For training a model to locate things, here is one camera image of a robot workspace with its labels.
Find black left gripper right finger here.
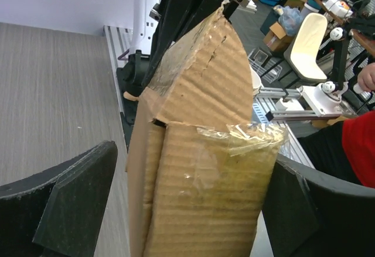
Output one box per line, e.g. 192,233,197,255
262,155,374,256

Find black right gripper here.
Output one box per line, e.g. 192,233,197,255
142,0,257,86

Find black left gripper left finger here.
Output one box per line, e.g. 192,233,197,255
1,141,118,256

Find brown cardboard express box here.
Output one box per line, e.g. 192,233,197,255
127,8,287,256

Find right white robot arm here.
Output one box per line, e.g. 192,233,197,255
116,0,251,126

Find cardboard box in background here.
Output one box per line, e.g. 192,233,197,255
263,22,294,52

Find person in red sleeve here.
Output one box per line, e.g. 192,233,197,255
297,62,375,189

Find white bowl in background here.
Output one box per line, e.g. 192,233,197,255
250,67,262,96

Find cream plastic chair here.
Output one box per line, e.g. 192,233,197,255
284,13,328,83

